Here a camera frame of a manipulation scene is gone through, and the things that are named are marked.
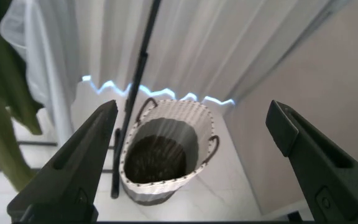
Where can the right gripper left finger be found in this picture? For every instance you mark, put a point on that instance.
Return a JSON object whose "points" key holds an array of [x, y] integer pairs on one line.
{"points": [[36, 199]]}

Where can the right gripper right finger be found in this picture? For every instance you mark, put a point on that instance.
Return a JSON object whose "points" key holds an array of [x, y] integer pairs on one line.
{"points": [[346, 193]]}

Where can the pale grey shorts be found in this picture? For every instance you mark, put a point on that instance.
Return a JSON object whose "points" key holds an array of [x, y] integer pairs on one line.
{"points": [[51, 62]]}

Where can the white laundry basket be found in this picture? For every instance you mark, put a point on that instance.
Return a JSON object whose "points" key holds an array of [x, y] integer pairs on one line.
{"points": [[179, 112]]}

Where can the black clothes rack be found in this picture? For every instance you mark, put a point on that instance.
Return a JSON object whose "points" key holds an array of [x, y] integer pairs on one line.
{"points": [[141, 62]]}

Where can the white curtain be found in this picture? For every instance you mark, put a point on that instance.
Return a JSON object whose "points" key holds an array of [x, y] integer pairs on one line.
{"points": [[197, 46]]}

